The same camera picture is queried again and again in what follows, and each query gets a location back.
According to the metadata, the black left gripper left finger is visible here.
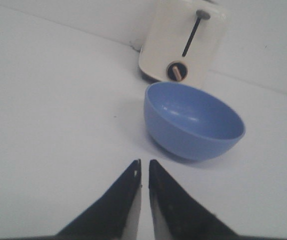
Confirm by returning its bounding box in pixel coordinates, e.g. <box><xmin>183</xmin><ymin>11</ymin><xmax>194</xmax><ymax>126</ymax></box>
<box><xmin>55</xmin><ymin>158</ymin><xmax>142</xmax><ymax>237</ymax></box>

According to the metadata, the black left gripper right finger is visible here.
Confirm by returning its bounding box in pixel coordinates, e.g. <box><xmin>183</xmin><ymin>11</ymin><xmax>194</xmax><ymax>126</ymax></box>
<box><xmin>148</xmin><ymin>159</ymin><xmax>239</xmax><ymax>237</ymax></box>

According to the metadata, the blue plastic bowl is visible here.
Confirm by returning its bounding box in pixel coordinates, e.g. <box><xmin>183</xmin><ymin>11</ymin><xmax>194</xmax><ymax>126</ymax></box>
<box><xmin>143</xmin><ymin>82</ymin><xmax>246</xmax><ymax>161</ymax></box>

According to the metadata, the cream two-slot toaster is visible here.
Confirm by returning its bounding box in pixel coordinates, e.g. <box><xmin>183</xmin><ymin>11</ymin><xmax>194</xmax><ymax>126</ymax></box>
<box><xmin>138</xmin><ymin>0</ymin><xmax>230</xmax><ymax>88</ymax></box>

